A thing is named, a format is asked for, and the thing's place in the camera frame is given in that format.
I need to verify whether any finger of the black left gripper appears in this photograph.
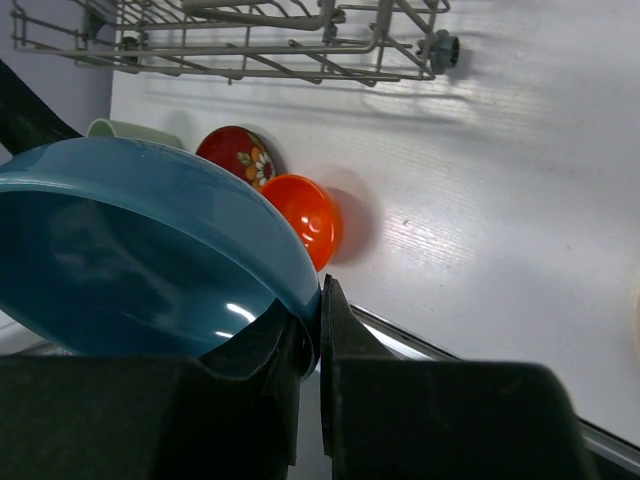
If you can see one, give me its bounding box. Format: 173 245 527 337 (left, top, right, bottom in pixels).
0 61 82 155

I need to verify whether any light blue bowl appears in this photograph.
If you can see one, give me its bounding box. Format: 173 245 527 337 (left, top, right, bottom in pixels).
1 137 321 373

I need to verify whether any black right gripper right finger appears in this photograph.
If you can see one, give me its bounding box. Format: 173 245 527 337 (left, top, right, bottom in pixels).
321 277 598 479

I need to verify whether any aluminium table rail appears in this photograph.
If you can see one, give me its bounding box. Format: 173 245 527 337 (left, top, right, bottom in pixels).
1 298 639 479

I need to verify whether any orange bowl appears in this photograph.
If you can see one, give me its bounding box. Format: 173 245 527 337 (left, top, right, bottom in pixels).
261 174 344 272

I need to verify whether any red floral plate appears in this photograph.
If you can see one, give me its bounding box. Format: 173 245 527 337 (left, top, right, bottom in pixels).
196 125 278 190

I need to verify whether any beige round plate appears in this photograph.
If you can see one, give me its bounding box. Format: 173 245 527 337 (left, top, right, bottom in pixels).
631 286 640 351

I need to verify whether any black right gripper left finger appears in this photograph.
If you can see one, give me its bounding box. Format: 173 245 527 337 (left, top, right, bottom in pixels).
1 302 320 479

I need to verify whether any green cup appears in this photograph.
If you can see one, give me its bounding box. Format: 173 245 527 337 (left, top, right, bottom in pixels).
86 118 184 149

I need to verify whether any grey wire dish rack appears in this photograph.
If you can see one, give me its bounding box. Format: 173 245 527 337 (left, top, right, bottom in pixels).
10 1 461 87

